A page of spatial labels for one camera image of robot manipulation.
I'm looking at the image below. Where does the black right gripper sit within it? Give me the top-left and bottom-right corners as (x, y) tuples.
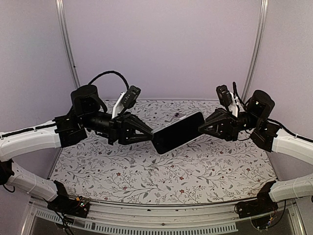
(197, 107), (260, 141)

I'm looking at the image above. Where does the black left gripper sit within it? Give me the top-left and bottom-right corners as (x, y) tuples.
(82, 111), (157, 145)

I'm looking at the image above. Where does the blue phone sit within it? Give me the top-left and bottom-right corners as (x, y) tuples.
(152, 111), (204, 155)

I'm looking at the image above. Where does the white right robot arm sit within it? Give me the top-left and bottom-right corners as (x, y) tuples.
(198, 85), (313, 213)

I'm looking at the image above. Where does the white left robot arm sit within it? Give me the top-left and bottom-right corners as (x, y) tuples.
(0, 85), (153, 212)

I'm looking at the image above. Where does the floral patterned table mat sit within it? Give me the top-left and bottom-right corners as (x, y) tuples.
(50, 132), (276, 205)

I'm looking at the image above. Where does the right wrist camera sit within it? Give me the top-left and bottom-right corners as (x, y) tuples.
(216, 85), (240, 117)

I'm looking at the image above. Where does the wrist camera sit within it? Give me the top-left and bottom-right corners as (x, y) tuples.
(216, 85), (240, 117)
(112, 85), (141, 118)

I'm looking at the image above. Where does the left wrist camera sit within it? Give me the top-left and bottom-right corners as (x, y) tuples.
(112, 85), (141, 118)

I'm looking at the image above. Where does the purple phone with ring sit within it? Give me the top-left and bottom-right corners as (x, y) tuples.
(171, 113), (188, 121)

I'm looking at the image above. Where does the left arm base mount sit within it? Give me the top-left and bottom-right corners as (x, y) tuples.
(47, 180), (90, 218)

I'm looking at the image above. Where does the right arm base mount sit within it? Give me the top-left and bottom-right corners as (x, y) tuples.
(234, 181), (278, 218)

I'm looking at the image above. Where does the front aluminium rail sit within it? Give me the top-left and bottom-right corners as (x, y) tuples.
(20, 196), (310, 235)

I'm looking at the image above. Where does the aluminium frame post back right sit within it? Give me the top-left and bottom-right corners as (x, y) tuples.
(242, 0), (269, 98)

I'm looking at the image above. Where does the aluminium frame post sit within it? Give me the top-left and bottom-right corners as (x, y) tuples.
(242, 0), (269, 98)
(55, 0), (81, 89)

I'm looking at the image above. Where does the aluminium frame post back left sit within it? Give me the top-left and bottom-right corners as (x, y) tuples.
(55, 0), (81, 89)

